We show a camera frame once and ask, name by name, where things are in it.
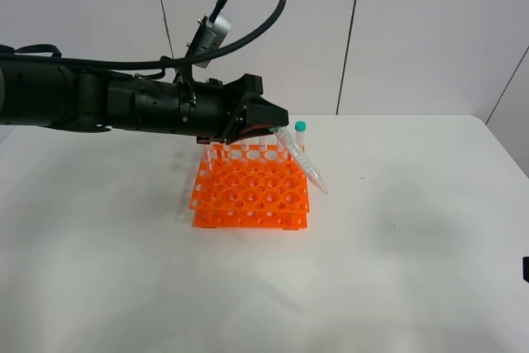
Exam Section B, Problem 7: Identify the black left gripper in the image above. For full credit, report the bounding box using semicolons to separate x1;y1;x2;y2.
192;74;289;145

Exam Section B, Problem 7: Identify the clear test tube green cap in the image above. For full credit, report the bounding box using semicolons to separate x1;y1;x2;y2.
270;125;330;195

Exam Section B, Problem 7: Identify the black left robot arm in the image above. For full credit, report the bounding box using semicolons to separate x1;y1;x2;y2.
1;45;288;144

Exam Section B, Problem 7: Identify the rightmost back row test tube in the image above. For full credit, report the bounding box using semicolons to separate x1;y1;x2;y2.
294;121;307;150

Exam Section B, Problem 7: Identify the second row left test tube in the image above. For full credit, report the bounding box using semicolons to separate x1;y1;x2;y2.
202;143;214;171

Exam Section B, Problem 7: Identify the orange plastic test tube rack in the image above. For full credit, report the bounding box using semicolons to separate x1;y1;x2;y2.
189;144;310;230

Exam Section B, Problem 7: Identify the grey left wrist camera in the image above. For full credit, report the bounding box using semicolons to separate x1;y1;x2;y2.
185;13;231;58

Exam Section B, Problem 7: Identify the black left camera cable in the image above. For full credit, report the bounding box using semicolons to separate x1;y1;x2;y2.
0;0;288;77

